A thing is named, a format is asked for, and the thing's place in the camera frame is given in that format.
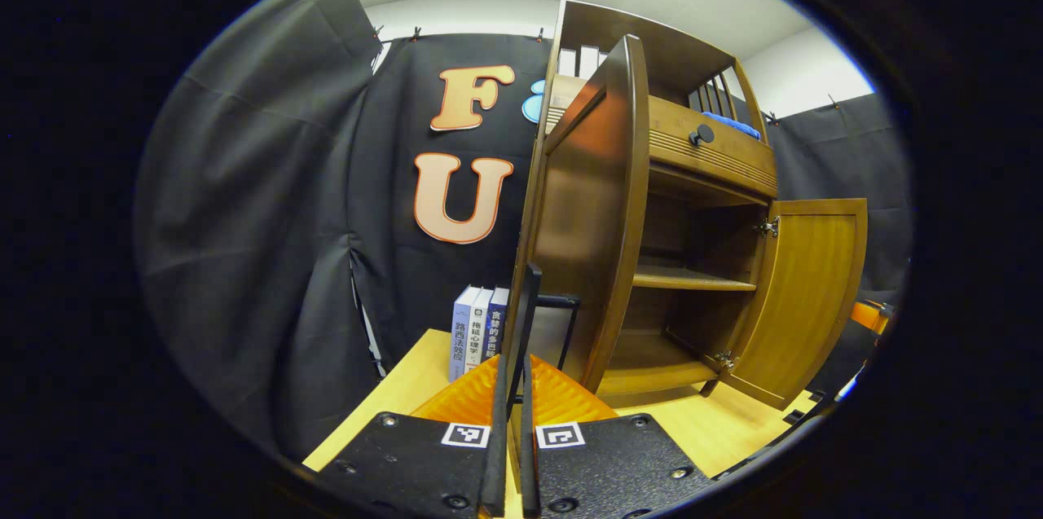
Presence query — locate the white and blue book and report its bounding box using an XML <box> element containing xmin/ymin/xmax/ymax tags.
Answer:
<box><xmin>464</xmin><ymin>288</ymin><xmax>495</xmax><ymax>373</ymax></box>

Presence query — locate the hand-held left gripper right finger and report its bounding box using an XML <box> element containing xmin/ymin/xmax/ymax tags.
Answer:
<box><xmin>519</xmin><ymin>352</ymin><xmax>718</xmax><ymax>519</ymax></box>

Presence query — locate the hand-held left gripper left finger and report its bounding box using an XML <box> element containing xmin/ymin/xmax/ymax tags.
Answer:
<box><xmin>318</xmin><ymin>352</ymin><xmax>510</xmax><ymax>519</ymax></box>

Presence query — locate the wooden double-door shoe cabinet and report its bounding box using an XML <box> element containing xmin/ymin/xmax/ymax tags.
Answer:
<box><xmin>501</xmin><ymin>0</ymin><xmax>869</xmax><ymax>411</ymax></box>

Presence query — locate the dark blue book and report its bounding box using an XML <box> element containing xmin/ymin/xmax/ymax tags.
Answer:
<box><xmin>481</xmin><ymin>287</ymin><xmax>511</xmax><ymax>363</ymax></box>

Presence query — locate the wooden cabinet inner shelf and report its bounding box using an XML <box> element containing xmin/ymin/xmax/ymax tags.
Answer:
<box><xmin>632</xmin><ymin>265</ymin><xmax>757</xmax><ymax>292</ymax></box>

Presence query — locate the folded blue towel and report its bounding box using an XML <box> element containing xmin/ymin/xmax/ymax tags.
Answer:
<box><xmin>702</xmin><ymin>112</ymin><xmax>763</xmax><ymax>141</ymax></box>

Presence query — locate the black door handle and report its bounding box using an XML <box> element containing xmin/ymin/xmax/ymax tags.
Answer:
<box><xmin>505</xmin><ymin>262</ymin><xmax>581</xmax><ymax>422</ymax></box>

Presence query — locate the wooden shoe cabinet door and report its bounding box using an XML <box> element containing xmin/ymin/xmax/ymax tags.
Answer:
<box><xmin>509</xmin><ymin>34</ymin><xmax>650</xmax><ymax>394</ymax></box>
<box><xmin>721</xmin><ymin>199</ymin><xmax>869</xmax><ymax>411</ymax></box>

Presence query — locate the wooden cabinet drawer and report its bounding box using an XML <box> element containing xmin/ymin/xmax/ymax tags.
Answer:
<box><xmin>544</xmin><ymin>75</ymin><xmax>779</xmax><ymax>198</ymax></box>

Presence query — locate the pale lilac book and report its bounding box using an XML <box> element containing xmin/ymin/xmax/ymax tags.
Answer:
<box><xmin>448</xmin><ymin>285</ymin><xmax>483</xmax><ymax>383</ymax></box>

